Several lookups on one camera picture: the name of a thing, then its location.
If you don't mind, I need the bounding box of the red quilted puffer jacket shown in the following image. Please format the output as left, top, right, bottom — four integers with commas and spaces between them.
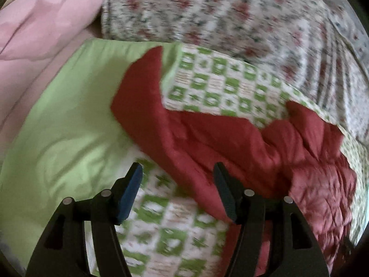
111, 47, 357, 268

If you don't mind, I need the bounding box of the green white patterned bedspread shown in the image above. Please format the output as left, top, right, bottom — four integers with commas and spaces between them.
0, 37, 367, 277

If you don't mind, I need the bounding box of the floral rose print duvet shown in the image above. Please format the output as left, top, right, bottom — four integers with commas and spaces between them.
101, 0, 368, 144

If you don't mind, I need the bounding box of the pink quilt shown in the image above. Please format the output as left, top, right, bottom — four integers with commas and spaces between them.
1, 0, 103, 155

